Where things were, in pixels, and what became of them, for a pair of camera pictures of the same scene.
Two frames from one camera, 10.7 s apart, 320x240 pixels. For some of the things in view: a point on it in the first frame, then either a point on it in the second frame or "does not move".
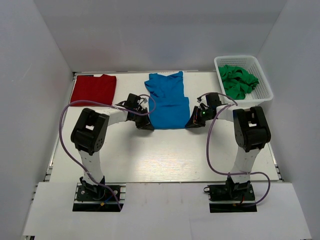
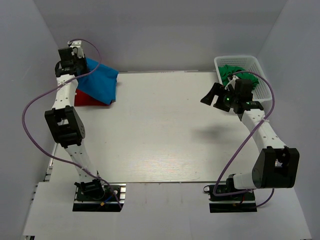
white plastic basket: (261, 92) does not move
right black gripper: (195, 121) to (217, 90)
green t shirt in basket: (237, 81) does not move
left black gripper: (145, 124) to (84, 61)
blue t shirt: (172, 109) to (101, 84)
